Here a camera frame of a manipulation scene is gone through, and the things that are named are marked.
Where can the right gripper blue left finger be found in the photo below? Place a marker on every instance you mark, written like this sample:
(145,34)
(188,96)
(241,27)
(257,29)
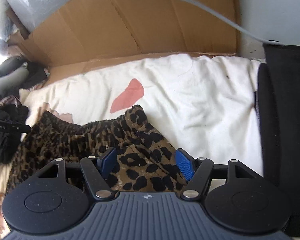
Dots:
(104,163)

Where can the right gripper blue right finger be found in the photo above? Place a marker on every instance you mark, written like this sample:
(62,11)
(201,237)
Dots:
(188,165)

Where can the leopard print skirt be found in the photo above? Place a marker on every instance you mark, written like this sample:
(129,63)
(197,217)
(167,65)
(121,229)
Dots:
(145,158)

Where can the black clothes pile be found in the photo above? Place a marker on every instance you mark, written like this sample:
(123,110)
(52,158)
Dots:
(12,109)

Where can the cream bear print blanket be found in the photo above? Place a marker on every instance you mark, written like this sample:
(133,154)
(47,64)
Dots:
(200,104)

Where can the folded black garment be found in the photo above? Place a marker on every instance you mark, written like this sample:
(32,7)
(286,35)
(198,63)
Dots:
(278,110)

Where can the flattened brown cardboard box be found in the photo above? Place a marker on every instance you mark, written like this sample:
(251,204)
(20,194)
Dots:
(84,35)

